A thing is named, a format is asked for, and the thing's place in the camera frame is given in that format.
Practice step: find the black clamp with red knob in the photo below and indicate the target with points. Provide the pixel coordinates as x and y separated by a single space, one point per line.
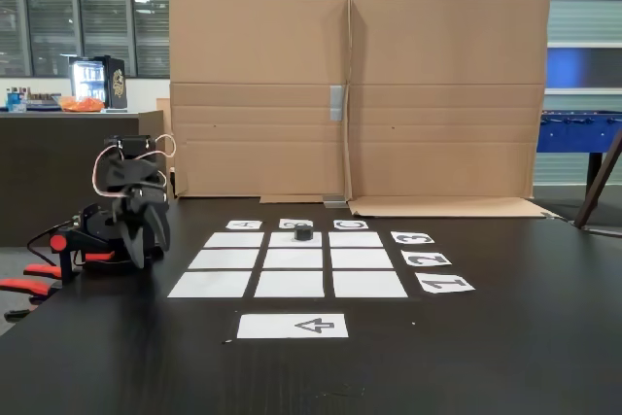
58 242

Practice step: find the black mini fridge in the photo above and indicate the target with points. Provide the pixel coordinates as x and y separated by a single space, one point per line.
116 82

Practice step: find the dark brown counter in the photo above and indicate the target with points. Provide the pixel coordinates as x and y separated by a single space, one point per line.
48 167

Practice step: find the paper label letter A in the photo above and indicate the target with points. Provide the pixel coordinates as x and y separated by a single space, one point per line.
231 225

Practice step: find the grey tape strip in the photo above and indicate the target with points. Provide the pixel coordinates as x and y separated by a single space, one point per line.
336 103
335 201

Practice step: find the orange plastic bag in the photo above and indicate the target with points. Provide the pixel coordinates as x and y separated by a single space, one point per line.
82 105

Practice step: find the blue foosball table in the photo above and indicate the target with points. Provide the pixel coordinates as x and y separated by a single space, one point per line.
578 135

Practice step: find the black octagonal token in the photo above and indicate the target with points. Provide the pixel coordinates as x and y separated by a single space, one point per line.
303 232

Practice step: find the brown cardboard panel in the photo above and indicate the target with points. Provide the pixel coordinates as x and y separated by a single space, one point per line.
447 45
257 45

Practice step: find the white paper grid square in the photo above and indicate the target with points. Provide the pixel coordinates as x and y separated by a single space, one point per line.
223 259
292 259
209 285
370 285
289 285
233 239
362 259
356 239
279 241

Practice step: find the paper label number 3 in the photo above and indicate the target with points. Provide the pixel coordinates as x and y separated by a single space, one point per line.
396 235

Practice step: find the dark wooden stand leg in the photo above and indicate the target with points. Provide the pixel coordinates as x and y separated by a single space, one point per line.
597 182

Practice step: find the paper label number 1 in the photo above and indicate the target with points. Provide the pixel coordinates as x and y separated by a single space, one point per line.
427 288

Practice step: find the paper label number 2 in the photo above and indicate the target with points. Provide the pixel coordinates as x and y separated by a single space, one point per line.
410 263

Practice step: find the white arrow paper sheet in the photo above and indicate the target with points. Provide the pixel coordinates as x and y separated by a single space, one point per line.
272 326

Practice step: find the paper label letter C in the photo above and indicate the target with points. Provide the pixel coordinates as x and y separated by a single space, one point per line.
337 224

